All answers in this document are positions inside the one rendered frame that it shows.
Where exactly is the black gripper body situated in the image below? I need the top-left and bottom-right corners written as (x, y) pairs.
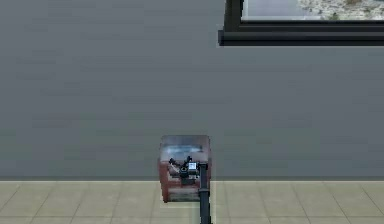
top-left (179, 166), bottom-right (191, 186)

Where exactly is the black framed window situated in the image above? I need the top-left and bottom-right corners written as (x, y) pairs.
top-left (217, 0), bottom-right (384, 47)

